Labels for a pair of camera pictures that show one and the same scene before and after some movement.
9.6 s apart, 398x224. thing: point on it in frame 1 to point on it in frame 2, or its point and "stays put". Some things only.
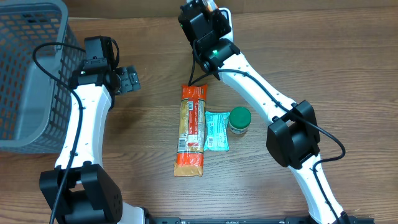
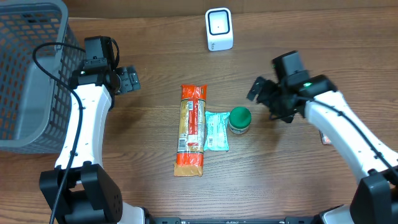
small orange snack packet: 209,8 to 326,140
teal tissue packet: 216,136 stays put
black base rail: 339,219 stays put
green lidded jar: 239,119 stays put
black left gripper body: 128,79 stays put
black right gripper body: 222,22 to 273,95
